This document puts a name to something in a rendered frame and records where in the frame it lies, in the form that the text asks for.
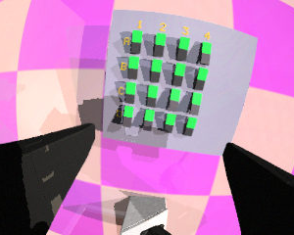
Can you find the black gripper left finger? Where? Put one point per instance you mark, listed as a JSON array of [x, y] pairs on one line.
[[36, 174]]

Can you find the grey switch panel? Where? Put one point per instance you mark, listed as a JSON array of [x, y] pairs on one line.
[[175, 82]]

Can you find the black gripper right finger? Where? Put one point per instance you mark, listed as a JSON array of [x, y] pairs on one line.
[[263, 194]]

